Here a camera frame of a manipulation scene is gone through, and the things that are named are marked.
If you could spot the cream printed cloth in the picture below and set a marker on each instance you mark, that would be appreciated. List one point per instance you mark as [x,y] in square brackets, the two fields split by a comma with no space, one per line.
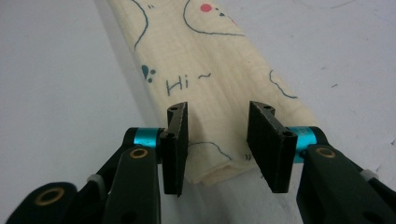
[218,68]

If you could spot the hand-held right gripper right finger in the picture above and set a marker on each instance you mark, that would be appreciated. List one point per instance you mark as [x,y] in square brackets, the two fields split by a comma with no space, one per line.
[274,149]

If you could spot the white table mat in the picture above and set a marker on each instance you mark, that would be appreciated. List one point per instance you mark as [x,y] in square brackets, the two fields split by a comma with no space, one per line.
[53,93]

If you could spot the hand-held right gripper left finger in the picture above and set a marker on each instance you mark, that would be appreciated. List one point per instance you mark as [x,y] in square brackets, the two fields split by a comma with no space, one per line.
[175,149]

